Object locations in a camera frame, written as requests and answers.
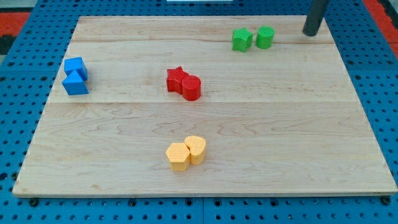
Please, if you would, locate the green star block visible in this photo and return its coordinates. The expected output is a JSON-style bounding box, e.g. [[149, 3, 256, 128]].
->
[[232, 27, 253, 52]]

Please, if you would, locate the red star block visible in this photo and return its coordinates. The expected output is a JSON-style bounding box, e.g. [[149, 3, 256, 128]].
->
[[166, 67, 188, 95]]

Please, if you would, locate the red cylinder block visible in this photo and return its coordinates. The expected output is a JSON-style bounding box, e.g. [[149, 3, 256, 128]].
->
[[182, 75, 201, 101]]

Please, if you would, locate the yellow hexagon block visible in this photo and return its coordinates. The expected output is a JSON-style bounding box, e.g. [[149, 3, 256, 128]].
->
[[165, 142, 190, 172]]

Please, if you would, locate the light wooden board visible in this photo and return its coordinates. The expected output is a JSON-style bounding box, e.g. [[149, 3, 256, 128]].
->
[[13, 16, 397, 198]]

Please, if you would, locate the blue cube block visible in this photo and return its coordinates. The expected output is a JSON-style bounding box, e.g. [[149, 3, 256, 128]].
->
[[64, 57, 88, 81]]

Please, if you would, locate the green cylinder block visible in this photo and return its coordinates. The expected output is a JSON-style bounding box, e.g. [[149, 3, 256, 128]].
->
[[256, 26, 275, 49]]

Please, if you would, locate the yellow heart block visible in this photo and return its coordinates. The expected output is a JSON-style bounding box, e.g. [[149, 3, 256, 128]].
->
[[184, 136, 206, 165]]

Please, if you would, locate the blue triangle block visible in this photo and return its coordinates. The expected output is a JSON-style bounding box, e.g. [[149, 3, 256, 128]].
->
[[62, 70, 89, 95]]

